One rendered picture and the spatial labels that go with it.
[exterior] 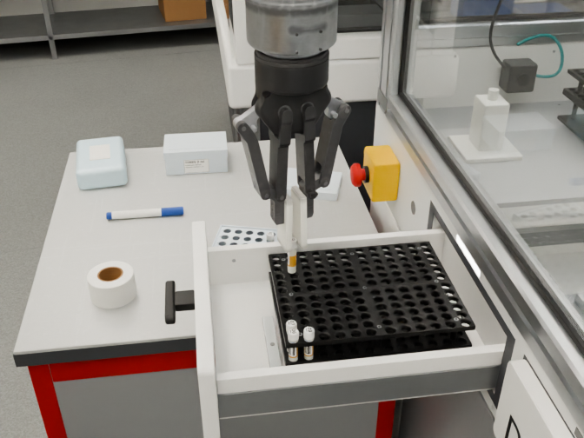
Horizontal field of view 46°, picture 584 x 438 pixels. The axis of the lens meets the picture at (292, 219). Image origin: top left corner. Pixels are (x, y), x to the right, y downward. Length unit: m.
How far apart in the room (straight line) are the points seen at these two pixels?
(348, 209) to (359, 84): 0.42
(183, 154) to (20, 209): 1.61
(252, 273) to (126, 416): 0.33
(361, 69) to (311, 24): 0.95
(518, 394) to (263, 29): 0.44
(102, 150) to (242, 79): 0.35
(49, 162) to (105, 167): 1.89
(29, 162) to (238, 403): 2.60
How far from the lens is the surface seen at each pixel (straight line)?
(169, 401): 1.12
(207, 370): 0.72
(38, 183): 3.10
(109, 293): 1.06
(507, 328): 0.80
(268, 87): 0.69
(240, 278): 0.97
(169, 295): 0.84
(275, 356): 0.85
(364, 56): 1.59
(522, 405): 0.75
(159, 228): 1.25
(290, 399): 0.79
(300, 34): 0.66
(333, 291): 0.86
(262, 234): 1.16
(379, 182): 1.14
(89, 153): 1.44
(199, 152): 1.39
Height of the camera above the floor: 1.43
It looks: 32 degrees down
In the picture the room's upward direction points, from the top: straight up
